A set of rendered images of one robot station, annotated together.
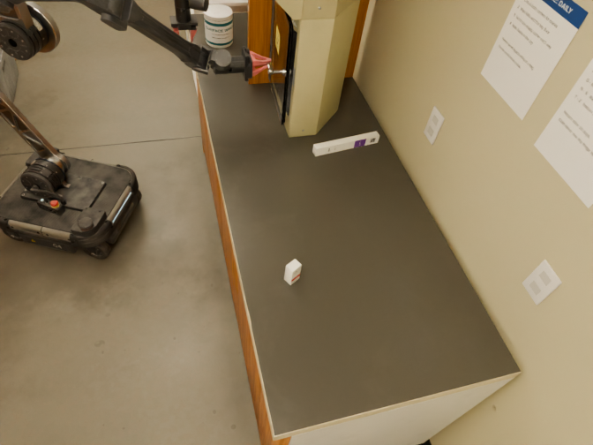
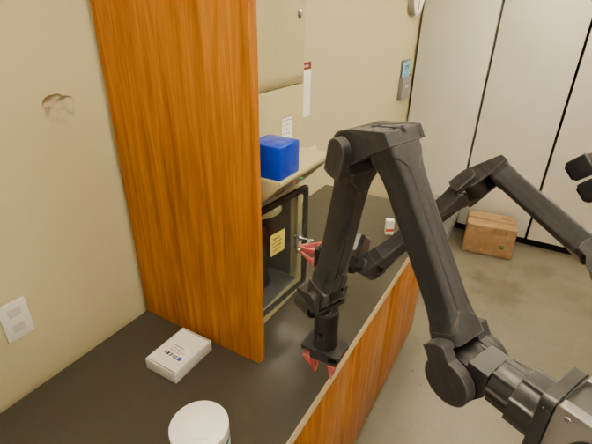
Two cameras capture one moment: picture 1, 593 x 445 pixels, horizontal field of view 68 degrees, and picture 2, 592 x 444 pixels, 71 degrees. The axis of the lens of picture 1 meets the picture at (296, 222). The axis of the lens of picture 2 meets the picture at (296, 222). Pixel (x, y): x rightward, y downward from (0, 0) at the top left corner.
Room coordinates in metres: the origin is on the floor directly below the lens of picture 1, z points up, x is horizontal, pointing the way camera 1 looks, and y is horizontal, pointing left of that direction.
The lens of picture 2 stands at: (2.17, 1.10, 1.91)
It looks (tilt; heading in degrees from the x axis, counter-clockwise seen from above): 27 degrees down; 231
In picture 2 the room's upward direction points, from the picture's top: 1 degrees clockwise
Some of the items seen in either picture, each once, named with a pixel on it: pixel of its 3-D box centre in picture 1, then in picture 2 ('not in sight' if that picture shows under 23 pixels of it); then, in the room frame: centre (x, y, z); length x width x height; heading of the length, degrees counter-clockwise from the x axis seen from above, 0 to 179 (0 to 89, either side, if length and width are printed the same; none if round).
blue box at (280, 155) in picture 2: not in sight; (274, 157); (1.55, 0.23, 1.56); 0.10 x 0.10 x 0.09; 22
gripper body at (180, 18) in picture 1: (183, 14); (325, 337); (1.64, 0.56, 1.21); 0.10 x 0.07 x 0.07; 111
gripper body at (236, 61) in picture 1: (237, 64); not in sight; (1.37, 0.29, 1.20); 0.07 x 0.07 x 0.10; 22
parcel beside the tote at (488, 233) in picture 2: not in sight; (489, 233); (-1.26, -0.38, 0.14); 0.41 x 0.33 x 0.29; 118
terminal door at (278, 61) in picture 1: (279, 56); (281, 253); (1.47, 0.16, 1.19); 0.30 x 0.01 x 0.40; 17
